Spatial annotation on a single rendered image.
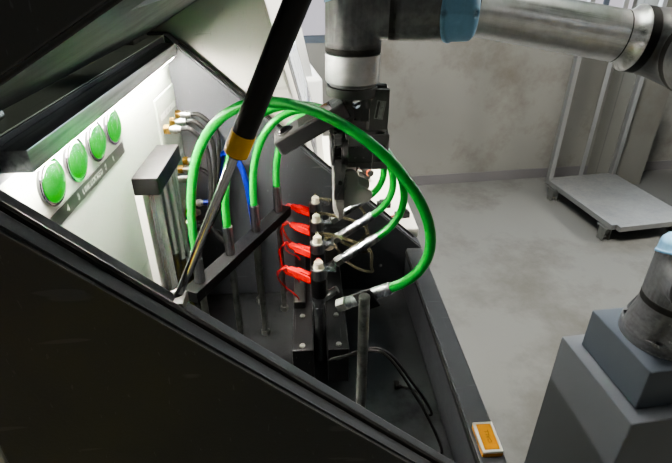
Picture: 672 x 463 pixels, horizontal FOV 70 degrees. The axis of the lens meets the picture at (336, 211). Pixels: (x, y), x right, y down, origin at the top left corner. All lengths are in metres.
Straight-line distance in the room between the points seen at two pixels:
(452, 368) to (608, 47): 0.57
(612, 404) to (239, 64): 1.02
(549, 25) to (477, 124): 2.96
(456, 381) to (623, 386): 0.41
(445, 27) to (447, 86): 2.91
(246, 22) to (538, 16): 0.54
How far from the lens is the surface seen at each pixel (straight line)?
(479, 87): 3.65
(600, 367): 1.23
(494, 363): 2.31
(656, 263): 1.09
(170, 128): 0.94
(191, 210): 0.77
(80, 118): 0.58
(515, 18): 0.79
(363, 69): 0.65
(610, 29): 0.83
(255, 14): 1.03
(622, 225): 3.37
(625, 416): 1.15
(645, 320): 1.13
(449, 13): 0.64
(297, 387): 0.50
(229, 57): 1.05
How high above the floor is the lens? 1.59
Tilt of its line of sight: 29 degrees down
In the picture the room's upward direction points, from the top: straight up
